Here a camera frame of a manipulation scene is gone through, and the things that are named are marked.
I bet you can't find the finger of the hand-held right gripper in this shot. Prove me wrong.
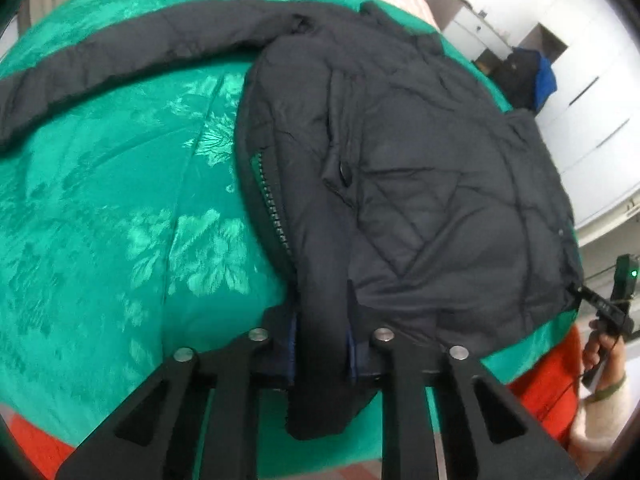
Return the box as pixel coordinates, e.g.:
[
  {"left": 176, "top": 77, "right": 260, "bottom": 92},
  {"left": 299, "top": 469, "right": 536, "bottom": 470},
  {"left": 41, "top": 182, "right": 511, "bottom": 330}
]
[{"left": 567, "top": 284, "right": 632, "bottom": 337}]

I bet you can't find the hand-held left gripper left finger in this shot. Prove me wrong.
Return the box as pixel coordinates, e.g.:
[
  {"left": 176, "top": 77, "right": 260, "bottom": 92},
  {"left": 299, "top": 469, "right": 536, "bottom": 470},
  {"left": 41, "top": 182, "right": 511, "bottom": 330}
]
[{"left": 55, "top": 307, "right": 301, "bottom": 480}]

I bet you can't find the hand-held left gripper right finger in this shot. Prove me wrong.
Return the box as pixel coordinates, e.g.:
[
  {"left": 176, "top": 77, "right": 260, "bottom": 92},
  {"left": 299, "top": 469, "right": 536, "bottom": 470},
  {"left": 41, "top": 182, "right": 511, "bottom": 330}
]
[{"left": 344, "top": 280, "right": 583, "bottom": 480}]

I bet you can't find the black padded jacket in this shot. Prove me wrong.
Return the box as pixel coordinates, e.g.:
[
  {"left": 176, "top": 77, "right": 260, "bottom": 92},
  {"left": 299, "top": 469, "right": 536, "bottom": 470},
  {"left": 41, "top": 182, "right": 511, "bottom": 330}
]
[{"left": 0, "top": 0, "right": 586, "bottom": 441}]

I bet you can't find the person's right forearm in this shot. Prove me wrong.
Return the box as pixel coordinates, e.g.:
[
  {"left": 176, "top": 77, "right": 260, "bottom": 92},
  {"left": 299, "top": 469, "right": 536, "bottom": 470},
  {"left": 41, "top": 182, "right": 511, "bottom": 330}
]
[{"left": 567, "top": 374, "right": 632, "bottom": 461}]

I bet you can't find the person's right hand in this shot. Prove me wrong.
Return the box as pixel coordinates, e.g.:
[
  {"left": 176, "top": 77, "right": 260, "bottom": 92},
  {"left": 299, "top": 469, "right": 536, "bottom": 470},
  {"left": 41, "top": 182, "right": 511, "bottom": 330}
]
[{"left": 581, "top": 320, "right": 627, "bottom": 401}]

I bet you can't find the red bed sheet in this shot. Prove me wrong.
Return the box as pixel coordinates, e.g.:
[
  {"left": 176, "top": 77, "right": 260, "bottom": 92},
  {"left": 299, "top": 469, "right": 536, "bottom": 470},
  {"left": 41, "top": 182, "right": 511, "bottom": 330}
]
[{"left": 7, "top": 322, "right": 583, "bottom": 480}]

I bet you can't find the green floral bedspread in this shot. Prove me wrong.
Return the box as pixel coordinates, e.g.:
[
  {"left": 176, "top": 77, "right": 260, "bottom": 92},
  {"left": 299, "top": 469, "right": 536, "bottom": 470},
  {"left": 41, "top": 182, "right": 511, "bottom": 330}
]
[{"left": 0, "top": 0, "right": 581, "bottom": 468}]

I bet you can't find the white wardrobe cabinet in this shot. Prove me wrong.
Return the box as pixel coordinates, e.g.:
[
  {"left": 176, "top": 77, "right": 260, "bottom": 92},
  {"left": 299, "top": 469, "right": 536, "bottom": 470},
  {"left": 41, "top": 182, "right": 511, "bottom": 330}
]
[{"left": 422, "top": 0, "right": 640, "bottom": 231}]

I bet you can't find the black and blue hanging garment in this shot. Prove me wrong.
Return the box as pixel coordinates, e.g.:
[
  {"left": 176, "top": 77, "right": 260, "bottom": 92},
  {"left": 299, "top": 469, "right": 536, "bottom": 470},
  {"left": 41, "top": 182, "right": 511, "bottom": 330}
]
[{"left": 500, "top": 46, "right": 558, "bottom": 113}]

